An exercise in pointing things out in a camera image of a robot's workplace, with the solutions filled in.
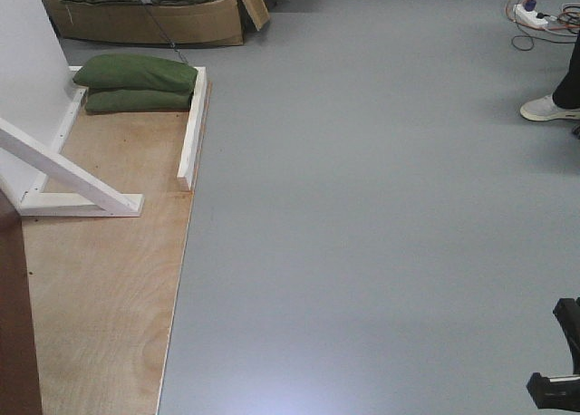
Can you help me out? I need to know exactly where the plywood base board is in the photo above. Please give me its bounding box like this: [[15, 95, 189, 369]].
[[23, 111, 193, 414]]

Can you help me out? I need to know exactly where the white wooden door frame stand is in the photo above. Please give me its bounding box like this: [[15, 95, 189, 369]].
[[1, 0, 144, 217]]

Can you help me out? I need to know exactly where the metal chain with rope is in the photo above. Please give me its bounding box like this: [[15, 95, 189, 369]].
[[126, 0, 194, 66]]

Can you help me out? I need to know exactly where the white power strip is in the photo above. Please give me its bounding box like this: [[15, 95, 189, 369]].
[[514, 4, 548, 30]]

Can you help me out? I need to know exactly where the person's right white shoe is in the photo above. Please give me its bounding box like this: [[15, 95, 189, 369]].
[[519, 95, 579, 121]]

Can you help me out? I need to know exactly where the green sandbag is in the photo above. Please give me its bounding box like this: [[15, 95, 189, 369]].
[[85, 89, 192, 114], [72, 53, 198, 92]]

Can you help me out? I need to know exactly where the white edge batten far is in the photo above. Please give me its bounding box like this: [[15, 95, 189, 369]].
[[177, 67, 209, 192]]

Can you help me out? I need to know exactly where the upper green sandbag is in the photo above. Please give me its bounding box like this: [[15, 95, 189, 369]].
[[72, 53, 198, 92]]

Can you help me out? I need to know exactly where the cardboard box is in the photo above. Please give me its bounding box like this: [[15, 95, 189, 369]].
[[43, 0, 270, 46]]

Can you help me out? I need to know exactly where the lower green sandbag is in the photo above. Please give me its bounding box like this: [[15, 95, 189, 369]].
[[85, 89, 192, 114]]

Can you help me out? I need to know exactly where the brown wooden door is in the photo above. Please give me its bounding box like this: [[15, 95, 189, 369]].
[[1, 195, 43, 414]]

